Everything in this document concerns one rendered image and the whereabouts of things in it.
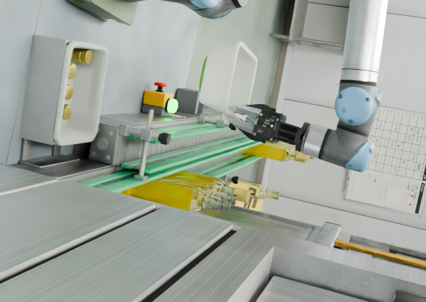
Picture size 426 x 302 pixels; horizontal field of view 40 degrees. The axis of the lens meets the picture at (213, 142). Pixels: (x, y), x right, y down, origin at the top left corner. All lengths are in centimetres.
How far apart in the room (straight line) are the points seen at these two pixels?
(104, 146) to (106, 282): 113
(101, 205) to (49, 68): 85
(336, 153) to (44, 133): 64
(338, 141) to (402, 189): 597
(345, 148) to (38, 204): 101
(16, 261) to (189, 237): 12
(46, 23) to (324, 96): 614
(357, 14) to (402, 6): 607
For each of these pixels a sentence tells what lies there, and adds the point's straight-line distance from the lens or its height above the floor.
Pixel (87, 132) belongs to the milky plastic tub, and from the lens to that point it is 141.
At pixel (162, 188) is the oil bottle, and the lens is 147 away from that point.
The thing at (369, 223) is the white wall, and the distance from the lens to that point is 741.
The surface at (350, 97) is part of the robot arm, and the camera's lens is 121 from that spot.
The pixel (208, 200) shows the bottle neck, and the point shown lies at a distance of 145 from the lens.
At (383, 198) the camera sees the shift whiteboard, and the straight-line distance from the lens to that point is 734.
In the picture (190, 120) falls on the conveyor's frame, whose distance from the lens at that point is 189.
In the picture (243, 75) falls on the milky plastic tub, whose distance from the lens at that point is 157.
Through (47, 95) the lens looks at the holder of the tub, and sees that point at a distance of 128.
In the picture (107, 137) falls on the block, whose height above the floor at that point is 86.
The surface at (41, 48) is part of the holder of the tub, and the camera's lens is 129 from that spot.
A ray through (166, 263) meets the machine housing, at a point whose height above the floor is 139.
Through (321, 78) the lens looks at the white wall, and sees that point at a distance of 731.
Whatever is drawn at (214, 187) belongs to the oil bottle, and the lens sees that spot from 156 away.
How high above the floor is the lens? 149
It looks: 16 degrees down
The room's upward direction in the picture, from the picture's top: 102 degrees clockwise
